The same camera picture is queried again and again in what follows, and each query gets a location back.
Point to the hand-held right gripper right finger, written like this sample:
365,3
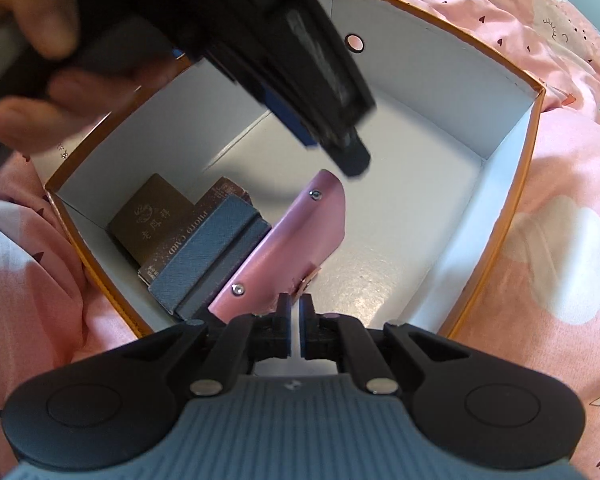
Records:
307,325

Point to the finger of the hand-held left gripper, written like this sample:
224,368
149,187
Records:
330,50
290,115

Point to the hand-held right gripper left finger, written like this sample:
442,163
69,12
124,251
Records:
285,325

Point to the pink leather key case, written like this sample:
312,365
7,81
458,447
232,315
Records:
290,250

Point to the brown photo card box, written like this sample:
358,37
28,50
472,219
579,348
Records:
220,192

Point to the dark grey box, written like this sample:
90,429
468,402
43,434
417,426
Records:
200,260

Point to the orange cardboard box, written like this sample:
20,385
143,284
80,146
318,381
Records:
405,210

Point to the gold jewelry box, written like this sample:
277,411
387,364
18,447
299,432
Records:
150,215

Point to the person's left hand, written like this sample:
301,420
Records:
40,10

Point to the pink printed duvet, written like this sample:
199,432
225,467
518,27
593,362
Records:
555,160

